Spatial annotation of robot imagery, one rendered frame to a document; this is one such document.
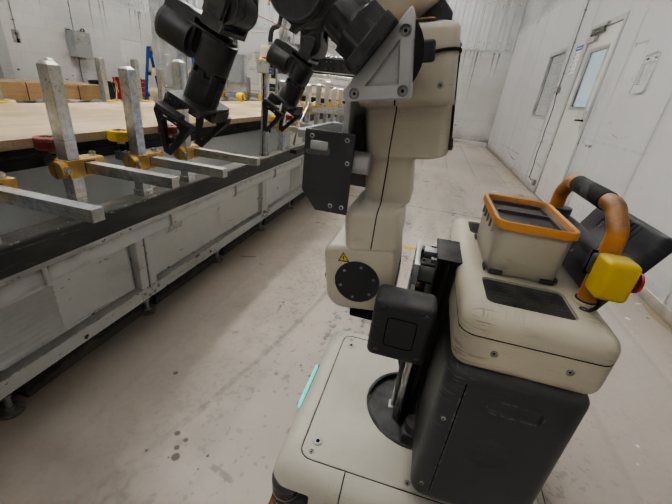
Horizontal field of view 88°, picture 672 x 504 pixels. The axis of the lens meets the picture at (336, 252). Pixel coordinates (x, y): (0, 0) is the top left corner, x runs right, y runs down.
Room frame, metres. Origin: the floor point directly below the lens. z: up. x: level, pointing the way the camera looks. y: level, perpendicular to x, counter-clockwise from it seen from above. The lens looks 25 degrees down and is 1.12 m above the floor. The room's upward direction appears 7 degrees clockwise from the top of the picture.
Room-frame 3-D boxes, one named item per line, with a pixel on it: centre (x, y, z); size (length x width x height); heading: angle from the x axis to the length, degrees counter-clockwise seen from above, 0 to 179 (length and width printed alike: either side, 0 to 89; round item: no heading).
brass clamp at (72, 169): (0.97, 0.77, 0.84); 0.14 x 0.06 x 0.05; 168
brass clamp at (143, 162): (1.22, 0.71, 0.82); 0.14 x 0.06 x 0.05; 168
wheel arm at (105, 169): (0.97, 0.67, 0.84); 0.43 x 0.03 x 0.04; 78
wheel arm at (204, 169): (1.21, 0.62, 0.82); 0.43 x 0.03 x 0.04; 78
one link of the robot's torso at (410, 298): (0.73, -0.11, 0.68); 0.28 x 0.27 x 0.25; 168
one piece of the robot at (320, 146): (0.82, 0.00, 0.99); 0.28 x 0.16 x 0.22; 168
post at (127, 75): (1.19, 0.72, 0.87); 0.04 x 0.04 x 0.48; 78
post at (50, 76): (0.95, 0.77, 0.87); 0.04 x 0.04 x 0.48; 78
